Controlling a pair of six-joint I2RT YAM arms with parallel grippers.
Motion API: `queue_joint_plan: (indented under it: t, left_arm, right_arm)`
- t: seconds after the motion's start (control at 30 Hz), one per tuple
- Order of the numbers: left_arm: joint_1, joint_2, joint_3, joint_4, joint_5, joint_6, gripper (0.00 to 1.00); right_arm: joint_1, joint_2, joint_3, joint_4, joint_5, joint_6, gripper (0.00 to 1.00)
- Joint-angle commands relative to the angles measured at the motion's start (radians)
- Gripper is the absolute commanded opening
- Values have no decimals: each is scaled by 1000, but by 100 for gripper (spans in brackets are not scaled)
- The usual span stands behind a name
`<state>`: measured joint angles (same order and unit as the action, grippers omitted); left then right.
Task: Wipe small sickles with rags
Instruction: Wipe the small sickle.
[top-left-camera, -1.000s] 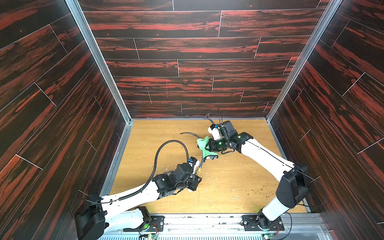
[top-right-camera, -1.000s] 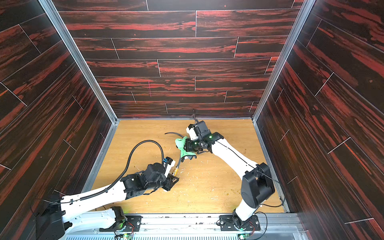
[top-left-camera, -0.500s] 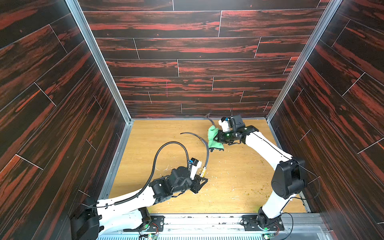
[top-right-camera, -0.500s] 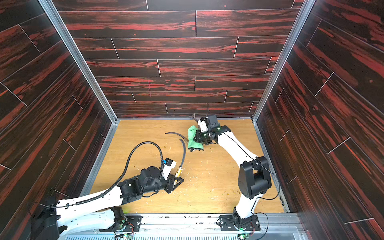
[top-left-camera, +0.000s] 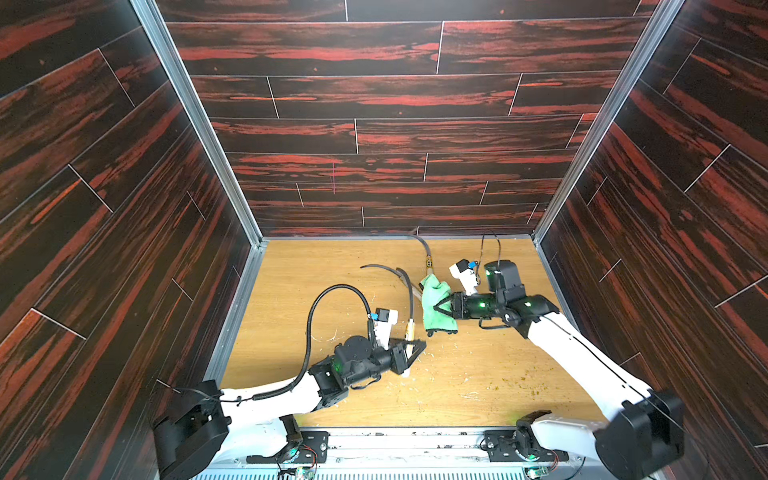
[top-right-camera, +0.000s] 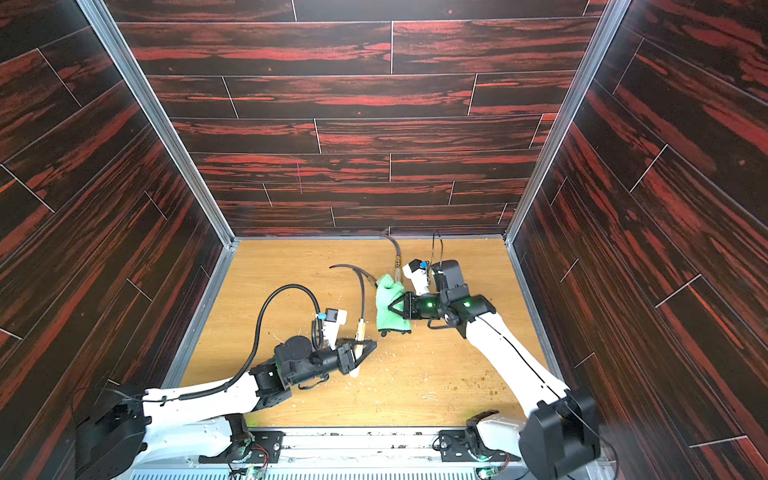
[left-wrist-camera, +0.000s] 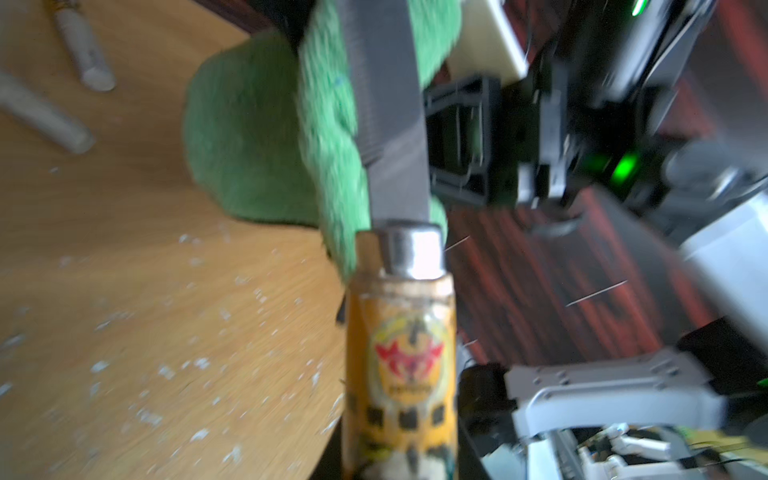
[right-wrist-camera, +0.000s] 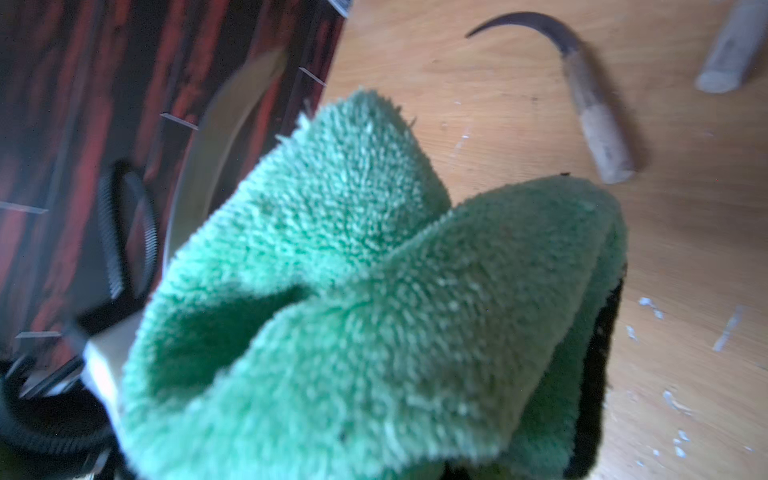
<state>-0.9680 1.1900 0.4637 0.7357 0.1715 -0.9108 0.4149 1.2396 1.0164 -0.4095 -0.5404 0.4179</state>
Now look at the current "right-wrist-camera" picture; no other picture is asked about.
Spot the green microfibre rag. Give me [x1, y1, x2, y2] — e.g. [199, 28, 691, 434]
[120, 91, 627, 479]

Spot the sickle plain wooden handle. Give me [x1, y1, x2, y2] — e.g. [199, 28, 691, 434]
[466, 12, 636, 185]

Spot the sickle with yellow label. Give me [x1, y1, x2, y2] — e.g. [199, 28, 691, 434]
[694, 0, 767, 94]

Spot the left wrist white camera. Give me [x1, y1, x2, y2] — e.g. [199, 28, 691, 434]
[83, 309, 144, 433]

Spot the left black corrugated cable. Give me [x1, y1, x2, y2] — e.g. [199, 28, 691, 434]
[0, 158, 160, 457]

